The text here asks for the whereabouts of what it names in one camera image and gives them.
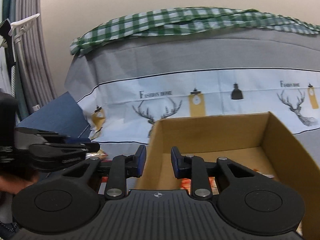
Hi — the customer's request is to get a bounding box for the red peanut snack bag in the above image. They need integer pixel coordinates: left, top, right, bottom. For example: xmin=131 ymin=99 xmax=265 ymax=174
xmin=86 ymin=150 xmax=108 ymax=161

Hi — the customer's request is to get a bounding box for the person left hand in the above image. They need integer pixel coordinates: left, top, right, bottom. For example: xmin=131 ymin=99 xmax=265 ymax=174
xmin=0 ymin=174 xmax=39 ymax=194

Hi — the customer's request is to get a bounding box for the brown cardboard box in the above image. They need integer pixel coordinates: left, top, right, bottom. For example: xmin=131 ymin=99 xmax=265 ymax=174
xmin=136 ymin=113 xmax=319 ymax=239

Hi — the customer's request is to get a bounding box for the grey deer print cloth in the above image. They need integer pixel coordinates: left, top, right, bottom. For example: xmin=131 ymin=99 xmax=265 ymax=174
xmin=65 ymin=28 xmax=319 ymax=166

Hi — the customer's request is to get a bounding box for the grey curtain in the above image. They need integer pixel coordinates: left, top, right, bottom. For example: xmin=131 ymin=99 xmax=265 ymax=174
xmin=1 ymin=0 xmax=56 ymax=121

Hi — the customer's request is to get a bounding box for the green checkered cloth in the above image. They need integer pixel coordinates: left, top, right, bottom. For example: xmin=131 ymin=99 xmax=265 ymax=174
xmin=70 ymin=7 xmax=319 ymax=56

